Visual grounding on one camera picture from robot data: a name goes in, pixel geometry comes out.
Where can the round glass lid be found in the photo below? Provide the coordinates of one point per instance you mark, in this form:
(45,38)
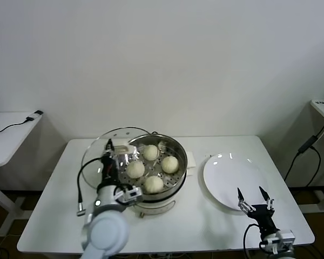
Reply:
(94,151)

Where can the cream electric cooker base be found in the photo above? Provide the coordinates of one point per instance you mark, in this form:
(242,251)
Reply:
(156,207)

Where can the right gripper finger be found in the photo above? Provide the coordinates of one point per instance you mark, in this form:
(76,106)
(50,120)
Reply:
(243,202)
(265,195)

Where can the small black grey adapter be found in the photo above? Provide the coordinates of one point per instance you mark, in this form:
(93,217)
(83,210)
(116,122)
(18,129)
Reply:
(35,114)

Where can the white power strip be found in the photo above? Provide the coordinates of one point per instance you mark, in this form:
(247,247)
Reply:
(322,102)

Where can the white steamed baozi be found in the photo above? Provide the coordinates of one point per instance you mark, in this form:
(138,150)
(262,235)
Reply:
(154,184)
(170,164)
(151,152)
(135,170)

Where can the white round plate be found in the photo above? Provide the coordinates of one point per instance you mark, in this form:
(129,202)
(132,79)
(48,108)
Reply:
(226,175)

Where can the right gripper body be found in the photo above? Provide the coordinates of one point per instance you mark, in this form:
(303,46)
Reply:
(263,218)

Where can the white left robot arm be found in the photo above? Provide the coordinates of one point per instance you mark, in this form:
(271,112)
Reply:
(108,232)

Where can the stainless steel steamer basket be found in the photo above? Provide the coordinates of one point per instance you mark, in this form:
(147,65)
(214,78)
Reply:
(176,151)

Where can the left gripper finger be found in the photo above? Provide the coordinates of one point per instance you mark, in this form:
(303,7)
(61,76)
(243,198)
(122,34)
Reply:
(109,147)

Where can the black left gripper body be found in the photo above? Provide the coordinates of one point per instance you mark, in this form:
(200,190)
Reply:
(108,170)

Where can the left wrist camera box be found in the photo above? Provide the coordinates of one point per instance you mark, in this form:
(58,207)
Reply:
(131,193)

